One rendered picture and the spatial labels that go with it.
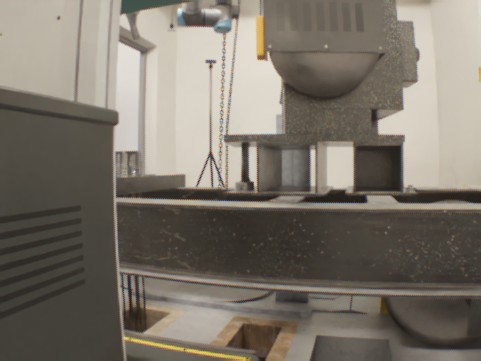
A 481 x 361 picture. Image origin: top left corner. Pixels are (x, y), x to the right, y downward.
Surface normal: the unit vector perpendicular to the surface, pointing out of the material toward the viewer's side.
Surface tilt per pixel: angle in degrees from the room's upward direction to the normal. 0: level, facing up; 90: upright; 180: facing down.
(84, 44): 90
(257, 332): 90
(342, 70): 90
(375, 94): 90
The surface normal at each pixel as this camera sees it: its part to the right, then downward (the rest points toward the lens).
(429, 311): -0.31, 0.02
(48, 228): 0.96, 0.00
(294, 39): -0.10, 0.02
